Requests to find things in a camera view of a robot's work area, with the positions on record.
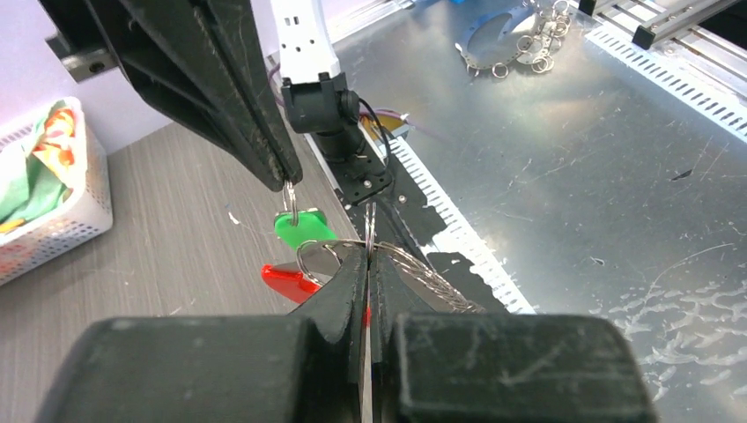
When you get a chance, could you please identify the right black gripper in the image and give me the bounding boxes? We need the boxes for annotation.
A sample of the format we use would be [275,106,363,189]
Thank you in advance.
[37,0,290,194]

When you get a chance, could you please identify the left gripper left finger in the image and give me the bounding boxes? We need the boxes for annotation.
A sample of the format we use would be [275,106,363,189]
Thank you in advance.
[36,257,367,422]

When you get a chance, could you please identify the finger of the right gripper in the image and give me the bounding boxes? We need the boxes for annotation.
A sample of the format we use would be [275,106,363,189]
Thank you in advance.
[193,1,303,186]

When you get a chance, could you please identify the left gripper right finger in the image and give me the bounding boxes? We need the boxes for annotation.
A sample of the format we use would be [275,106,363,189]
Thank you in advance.
[369,252,657,422]

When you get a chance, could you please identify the red handled metal keyring holder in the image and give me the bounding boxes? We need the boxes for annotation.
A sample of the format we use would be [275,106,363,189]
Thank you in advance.
[261,205,486,313]

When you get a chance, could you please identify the key with green tag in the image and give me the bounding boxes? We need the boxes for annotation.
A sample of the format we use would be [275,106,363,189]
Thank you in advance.
[274,182,337,249]

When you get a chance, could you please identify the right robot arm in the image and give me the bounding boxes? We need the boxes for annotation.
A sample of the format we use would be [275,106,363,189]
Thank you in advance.
[42,1,393,205]

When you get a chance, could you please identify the orange patterned cloth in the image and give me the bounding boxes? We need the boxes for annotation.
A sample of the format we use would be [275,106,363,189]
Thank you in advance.
[0,108,77,234]

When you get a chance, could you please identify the white plastic basket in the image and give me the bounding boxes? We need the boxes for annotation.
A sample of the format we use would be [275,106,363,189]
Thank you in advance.
[1,97,114,283]

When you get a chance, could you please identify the aluminium rail frame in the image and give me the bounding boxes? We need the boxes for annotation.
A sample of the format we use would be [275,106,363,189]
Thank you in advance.
[330,1,746,48]

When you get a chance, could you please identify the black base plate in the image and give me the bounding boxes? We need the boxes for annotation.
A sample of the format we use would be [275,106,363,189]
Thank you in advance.
[329,152,510,312]

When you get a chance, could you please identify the white slotted cable duct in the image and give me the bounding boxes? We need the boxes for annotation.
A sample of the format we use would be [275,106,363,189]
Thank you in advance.
[341,31,746,325]

